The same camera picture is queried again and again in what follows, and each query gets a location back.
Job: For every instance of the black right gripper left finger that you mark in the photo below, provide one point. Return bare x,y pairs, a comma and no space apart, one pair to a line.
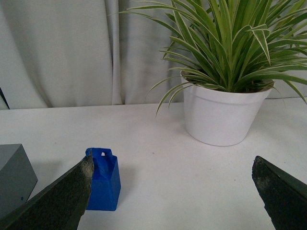
59,206

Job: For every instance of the blue plastic part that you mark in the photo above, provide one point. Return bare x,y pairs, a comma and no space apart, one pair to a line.
106,184

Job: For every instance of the green spider plant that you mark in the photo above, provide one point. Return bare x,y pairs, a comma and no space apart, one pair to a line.
233,46

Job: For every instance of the white plant pot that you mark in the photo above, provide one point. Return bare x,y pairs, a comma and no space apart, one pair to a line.
220,118

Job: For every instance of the gray cube base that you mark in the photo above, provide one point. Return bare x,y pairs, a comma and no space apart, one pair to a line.
17,178

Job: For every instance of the gray curtain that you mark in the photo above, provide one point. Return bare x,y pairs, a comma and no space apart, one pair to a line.
69,53

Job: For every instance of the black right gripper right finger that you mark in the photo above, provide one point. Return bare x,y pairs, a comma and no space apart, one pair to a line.
284,196

